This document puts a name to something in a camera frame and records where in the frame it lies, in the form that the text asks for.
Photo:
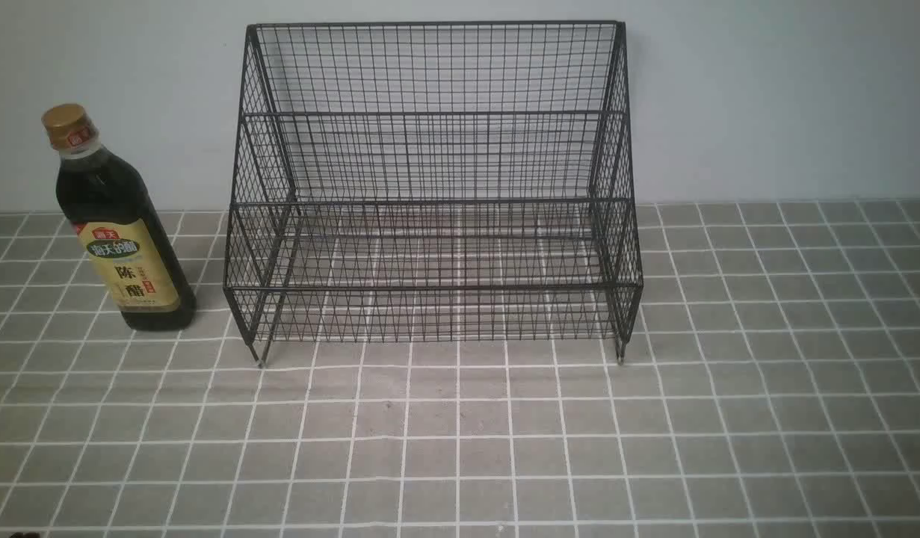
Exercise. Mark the black wire mesh rack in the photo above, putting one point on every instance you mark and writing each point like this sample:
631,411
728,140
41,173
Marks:
433,181

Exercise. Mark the dark vinegar bottle yellow label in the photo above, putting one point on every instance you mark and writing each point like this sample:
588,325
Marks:
106,201

